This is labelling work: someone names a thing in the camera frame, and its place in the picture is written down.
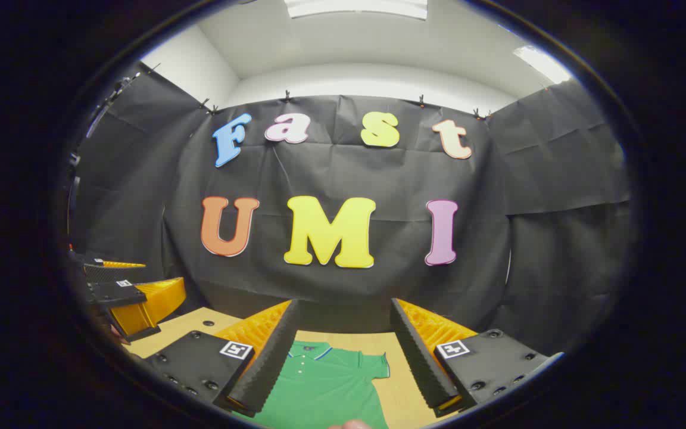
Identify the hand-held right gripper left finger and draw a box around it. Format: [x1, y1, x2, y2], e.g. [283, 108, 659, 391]
[141, 299, 302, 418]

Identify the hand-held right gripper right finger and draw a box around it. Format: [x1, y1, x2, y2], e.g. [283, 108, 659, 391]
[389, 298, 564, 418]

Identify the green T-shirt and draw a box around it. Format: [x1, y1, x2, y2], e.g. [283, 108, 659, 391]
[233, 341, 391, 429]

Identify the black backdrop cloth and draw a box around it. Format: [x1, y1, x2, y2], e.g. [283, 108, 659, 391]
[66, 63, 632, 358]

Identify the ceiling light panel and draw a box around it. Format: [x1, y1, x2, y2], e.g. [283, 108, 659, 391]
[513, 45, 573, 85]
[283, 0, 430, 21]

